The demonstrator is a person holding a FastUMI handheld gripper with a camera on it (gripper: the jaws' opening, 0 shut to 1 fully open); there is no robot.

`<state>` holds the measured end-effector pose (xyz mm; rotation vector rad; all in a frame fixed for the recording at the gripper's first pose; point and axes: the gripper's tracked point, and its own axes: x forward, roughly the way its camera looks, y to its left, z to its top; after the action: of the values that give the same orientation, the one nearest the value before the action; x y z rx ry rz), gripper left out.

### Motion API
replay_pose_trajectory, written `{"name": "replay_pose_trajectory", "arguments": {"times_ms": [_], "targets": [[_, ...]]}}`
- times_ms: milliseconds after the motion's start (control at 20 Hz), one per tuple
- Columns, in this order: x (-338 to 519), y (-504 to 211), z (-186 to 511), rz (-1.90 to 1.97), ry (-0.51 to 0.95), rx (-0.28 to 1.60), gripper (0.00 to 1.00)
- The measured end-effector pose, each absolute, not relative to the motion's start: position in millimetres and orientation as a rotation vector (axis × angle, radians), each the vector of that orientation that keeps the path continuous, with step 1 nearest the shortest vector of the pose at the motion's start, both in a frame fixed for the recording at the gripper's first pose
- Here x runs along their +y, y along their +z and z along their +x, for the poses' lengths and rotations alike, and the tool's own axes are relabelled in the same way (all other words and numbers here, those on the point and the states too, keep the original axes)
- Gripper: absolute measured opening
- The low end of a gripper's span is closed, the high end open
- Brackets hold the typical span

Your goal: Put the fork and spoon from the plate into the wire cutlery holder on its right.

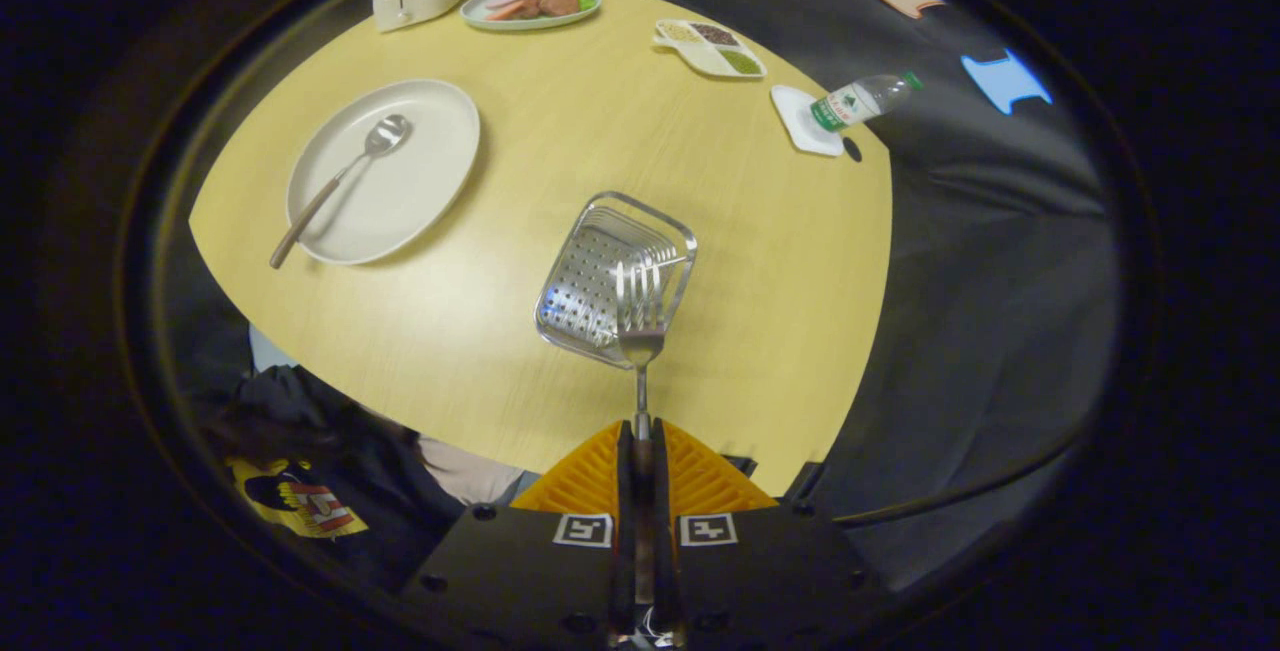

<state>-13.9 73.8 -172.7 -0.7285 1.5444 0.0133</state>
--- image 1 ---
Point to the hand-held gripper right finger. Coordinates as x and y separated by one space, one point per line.
660 491

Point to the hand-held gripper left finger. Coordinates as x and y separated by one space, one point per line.
625 491

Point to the metal perforated drainer basket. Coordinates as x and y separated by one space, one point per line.
580 301

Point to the person's dark printed clothing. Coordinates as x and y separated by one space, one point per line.
300 431

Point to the large white plate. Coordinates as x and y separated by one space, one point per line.
410 191

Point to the small black disc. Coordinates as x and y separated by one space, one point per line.
852 149

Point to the white square coaster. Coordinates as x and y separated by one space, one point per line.
795 116

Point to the clear plastic water bottle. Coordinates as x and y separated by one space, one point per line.
850 104

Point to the white divided condiment dish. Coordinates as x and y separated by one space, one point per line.
705 56

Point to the pale green plate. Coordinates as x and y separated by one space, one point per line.
560 21

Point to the brown meat slice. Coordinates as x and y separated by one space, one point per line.
560 1

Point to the black metal frame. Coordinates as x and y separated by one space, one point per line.
803 481

